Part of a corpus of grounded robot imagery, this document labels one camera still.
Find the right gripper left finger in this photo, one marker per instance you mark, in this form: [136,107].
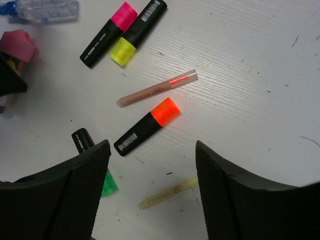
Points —
[59,203]

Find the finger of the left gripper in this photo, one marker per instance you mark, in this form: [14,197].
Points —
[10,81]

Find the slim pink highlighter pen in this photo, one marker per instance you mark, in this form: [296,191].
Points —
[161,87]

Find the orange cap black highlighter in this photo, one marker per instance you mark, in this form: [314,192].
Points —
[147,126]

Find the pink cap crayon tube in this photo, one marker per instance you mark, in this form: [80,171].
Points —
[18,50]

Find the yellow cap black highlighter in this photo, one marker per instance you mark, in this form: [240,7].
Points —
[136,34]

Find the clear spray bottle blue cap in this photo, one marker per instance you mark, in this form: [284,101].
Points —
[41,10]

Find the green cap black highlighter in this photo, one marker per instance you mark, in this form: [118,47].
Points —
[83,142]

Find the pink cap black highlighter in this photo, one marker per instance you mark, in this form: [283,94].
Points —
[109,34]

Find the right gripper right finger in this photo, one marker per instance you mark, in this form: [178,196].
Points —
[240,205]

